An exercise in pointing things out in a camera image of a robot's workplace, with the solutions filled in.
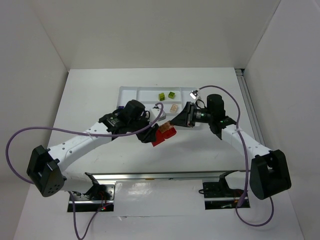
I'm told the red stepped lego brick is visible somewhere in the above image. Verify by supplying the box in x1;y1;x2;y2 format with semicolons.
162;127;177;140

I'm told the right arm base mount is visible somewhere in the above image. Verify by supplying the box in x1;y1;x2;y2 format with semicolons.
198;170;244;210

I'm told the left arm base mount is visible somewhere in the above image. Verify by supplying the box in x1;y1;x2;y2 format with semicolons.
71;172;116;213

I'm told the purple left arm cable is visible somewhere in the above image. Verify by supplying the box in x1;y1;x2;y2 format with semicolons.
5;102;165;240

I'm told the white divided sorting tray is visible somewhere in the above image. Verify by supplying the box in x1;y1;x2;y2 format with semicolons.
116;86;194;124

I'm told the red rounded lego brick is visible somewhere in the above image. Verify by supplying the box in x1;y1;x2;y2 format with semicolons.
151;129;166;147

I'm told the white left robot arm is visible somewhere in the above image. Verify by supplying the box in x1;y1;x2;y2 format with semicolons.
26;99;164;197

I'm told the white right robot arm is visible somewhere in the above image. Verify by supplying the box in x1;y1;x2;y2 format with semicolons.
170;94;292;200

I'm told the cream lego plate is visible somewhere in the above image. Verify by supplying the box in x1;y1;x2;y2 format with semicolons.
169;104;179;113

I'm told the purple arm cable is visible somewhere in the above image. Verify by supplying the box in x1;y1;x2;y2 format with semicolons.
5;102;165;240
197;85;275;227

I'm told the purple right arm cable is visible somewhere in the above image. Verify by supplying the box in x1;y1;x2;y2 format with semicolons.
197;85;275;227

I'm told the aluminium rail front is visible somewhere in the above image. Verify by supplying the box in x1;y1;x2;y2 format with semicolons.
85;170;245;183

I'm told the lime green lego brick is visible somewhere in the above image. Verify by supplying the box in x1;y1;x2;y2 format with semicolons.
168;91;176;99
158;92;166;101

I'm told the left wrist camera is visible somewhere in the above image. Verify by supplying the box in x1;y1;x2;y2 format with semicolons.
149;106;166;122

